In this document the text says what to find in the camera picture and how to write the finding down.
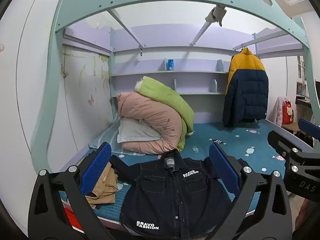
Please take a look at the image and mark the light blue striped cloth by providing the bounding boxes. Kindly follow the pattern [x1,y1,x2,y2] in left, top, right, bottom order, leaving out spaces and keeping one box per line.
[89,122,125,155]

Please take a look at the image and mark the pink quilt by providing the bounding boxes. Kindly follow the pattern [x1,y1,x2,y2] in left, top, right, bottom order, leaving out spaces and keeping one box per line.
[116,92,188,154]

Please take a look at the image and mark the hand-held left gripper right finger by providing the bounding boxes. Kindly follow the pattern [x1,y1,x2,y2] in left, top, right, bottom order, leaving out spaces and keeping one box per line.
[209,142,293,240]

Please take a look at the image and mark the person's right forearm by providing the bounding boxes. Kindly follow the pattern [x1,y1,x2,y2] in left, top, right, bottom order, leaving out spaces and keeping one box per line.
[295,200,320,240]

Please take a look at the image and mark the green quilt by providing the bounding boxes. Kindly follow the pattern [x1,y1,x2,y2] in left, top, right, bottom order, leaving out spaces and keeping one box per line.
[135,76,195,152]

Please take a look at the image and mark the red cloth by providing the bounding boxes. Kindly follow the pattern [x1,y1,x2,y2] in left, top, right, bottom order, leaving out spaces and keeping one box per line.
[62,201,85,232]

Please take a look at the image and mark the red cartoon bag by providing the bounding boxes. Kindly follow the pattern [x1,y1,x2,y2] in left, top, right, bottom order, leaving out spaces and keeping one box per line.
[282,101,295,125]

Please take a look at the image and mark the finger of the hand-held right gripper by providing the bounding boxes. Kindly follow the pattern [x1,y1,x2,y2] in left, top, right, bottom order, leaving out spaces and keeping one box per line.
[298,118,320,142]
[267,130,300,167]

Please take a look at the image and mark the white pillow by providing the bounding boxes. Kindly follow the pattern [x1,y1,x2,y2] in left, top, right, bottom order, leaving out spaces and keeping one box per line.
[117,117,163,144]

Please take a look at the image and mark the dark denim jacket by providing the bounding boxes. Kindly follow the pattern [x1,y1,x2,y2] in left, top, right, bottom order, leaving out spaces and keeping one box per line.
[110,150,250,240]

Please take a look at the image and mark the blue candy print bed mat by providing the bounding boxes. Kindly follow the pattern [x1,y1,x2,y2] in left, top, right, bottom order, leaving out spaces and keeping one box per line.
[60,122,288,220]

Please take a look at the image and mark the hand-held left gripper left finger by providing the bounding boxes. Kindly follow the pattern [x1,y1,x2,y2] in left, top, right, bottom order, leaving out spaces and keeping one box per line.
[28,142,112,240]

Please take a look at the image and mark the yellow and navy puffer jacket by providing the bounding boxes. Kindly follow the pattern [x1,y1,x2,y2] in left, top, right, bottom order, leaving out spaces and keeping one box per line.
[222,47,269,128]

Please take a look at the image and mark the tan pants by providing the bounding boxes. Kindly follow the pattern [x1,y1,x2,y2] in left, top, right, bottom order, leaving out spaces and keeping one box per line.
[85,161,119,209]

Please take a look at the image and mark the purple wall shelf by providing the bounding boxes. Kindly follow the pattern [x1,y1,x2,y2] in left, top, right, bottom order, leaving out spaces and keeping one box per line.
[110,25,234,98]

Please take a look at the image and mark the pale pink jacket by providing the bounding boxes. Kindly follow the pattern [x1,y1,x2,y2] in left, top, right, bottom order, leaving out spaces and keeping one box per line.
[275,96,288,127]

